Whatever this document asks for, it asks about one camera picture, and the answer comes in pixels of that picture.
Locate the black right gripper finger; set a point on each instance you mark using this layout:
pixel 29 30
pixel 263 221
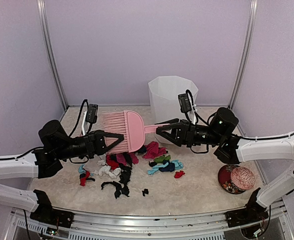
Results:
pixel 174 124
pixel 175 135

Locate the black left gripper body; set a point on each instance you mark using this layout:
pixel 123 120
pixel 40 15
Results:
pixel 92 148

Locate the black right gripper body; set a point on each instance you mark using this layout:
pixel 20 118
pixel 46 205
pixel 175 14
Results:
pixel 191 139

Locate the translucent white waste bin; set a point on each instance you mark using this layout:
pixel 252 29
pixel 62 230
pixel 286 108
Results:
pixel 163 96

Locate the pink plastic hand brush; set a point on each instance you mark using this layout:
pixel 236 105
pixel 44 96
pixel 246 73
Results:
pixel 131 125

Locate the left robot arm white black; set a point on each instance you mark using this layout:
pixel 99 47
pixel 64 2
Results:
pixel 46 161

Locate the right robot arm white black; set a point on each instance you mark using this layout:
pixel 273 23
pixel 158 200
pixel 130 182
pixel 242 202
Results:
pixel 232 149

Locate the red paper scrap centre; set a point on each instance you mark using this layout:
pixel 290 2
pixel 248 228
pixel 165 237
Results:
pixel 111 160

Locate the white paper scrap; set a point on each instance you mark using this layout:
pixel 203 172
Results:
pixel 106 170

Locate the green paper scrap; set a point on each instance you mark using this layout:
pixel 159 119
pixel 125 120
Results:
pixel 161 159

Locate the navy paper scrap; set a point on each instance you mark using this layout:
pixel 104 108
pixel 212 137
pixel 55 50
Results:
pixel 142 150

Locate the small red paper scrap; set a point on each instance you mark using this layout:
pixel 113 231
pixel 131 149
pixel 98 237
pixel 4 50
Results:
pixel 179 174

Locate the black paper scrap strip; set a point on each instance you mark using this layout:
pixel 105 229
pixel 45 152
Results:
pixel 119 189

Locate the dark red patterned round dish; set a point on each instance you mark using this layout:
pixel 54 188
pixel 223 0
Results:
pixel 225 181

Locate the small black paper scrap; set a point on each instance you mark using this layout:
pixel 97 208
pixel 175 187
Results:
pixel 145 192

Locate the pink patterned small bowl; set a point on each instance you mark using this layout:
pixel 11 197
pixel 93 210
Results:
pixel 243 178

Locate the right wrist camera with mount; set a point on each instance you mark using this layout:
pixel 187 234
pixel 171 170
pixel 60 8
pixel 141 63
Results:
pixel 187 108

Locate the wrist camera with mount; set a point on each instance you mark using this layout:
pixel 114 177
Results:
pixel 89 118
pixel 187 108

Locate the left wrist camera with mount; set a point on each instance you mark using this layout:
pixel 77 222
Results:
pixel 89 118

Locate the front aluminium rail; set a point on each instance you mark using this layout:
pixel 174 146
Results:
pixel 201 226

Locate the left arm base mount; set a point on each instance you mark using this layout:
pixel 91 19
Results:
pixel 45 213

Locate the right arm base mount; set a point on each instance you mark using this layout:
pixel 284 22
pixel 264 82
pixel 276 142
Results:
pixel 251 213

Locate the right aluminium frame post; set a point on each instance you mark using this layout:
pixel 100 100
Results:
pixel 245 53

